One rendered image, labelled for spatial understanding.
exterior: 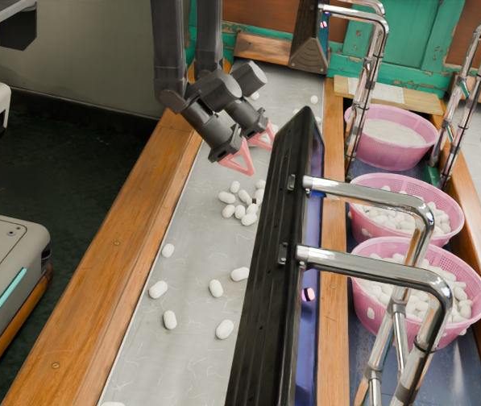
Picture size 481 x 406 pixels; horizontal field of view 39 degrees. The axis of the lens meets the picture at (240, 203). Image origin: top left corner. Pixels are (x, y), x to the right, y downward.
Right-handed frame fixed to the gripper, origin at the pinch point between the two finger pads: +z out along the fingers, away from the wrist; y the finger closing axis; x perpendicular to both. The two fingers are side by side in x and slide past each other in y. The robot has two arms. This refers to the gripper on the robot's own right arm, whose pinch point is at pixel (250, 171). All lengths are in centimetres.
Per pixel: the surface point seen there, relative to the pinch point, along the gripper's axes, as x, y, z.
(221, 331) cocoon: 3.8, -44.2, 4.7
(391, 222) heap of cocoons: -16.0, 2.6, 29.3
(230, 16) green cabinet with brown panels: 5, 83, -18
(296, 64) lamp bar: -21.1, 4.0, -11.8
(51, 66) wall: 108, 166, -42
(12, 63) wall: 123, 167, -55
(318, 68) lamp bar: -24.1, 4.0, -8.4
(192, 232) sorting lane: 11.6, -15.6, -1.7
